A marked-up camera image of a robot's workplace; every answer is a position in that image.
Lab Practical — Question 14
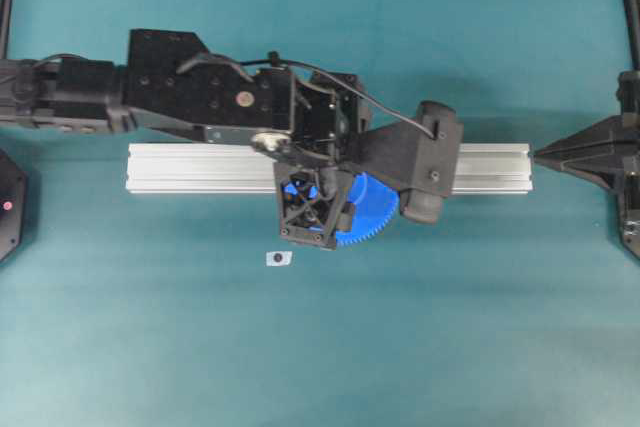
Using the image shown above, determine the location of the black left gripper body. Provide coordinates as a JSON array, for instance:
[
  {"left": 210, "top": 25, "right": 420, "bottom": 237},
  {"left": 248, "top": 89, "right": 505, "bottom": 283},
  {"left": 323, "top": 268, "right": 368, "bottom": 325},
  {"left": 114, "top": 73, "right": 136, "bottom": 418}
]
[{"left": 273, "top": 162, "right": 356, "bottom": 250}]

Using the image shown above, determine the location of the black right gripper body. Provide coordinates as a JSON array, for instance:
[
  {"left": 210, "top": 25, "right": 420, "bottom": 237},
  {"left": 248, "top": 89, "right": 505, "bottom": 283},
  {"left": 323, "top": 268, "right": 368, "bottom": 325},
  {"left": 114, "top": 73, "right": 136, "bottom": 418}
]
[{"left": 612, "top": 70, "right": 639, "bottom": 256}]

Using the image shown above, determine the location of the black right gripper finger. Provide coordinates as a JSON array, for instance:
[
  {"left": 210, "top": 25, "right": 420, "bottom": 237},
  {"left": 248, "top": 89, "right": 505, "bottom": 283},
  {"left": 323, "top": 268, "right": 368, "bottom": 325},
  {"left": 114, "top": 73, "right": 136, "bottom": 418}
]
[
  {"left": 534, "top": 156, "right": 631, "bottom": 192},
  {"left": 534, "top": 116, "right": 631, "bottom": 161}
]

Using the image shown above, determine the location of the large blue plastic gear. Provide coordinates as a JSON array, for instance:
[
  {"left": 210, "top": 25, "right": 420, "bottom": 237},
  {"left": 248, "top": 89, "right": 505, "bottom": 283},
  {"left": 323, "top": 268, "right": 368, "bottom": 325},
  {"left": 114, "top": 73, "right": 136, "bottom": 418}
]
[{"left": 337, "top": 173, "right": 399, "bottom": 248}]

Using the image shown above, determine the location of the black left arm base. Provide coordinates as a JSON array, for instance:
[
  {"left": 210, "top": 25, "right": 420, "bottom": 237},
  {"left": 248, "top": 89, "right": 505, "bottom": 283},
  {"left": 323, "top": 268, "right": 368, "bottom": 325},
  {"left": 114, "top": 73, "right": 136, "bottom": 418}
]
[{"left": 0, "top": 151, "right": 28, "bottom": 261}]

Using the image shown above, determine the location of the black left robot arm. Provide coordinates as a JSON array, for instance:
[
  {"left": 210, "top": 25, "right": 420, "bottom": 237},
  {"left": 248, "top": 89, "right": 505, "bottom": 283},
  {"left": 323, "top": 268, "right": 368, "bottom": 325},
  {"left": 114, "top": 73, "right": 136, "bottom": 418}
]
[{"left": 1, "top": 29, "right": 371, "bottom": 250}]

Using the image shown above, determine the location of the small white marker sticker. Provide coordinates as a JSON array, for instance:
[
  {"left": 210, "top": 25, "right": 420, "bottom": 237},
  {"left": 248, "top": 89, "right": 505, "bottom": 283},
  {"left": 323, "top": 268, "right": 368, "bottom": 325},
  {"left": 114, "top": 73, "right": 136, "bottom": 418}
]
[{"left": 265, "top": 251, "right": 293, "bottom": 267}]

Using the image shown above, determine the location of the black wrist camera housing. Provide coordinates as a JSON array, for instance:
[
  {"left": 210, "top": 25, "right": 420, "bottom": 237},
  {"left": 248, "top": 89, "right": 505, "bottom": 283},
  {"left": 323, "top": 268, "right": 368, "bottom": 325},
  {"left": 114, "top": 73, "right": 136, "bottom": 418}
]
[{"left": 349, "top": 101, "right": 463, "bottom": 224}]

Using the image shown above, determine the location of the long aluminium extrusion rail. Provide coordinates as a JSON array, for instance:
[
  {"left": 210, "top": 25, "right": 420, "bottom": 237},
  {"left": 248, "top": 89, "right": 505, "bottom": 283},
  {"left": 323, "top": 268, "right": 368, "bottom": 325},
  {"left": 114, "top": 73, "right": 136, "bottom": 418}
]
[{"left": 125, "top": 143, "right": 533, "bottom": 195}]

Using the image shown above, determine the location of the black camera cable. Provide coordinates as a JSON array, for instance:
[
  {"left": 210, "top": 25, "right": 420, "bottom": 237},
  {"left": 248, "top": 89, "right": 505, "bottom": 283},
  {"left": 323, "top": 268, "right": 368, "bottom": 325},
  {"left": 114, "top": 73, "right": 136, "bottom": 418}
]
[{"left": 177, "top": 50, "right": 435, "bottom": 137}]

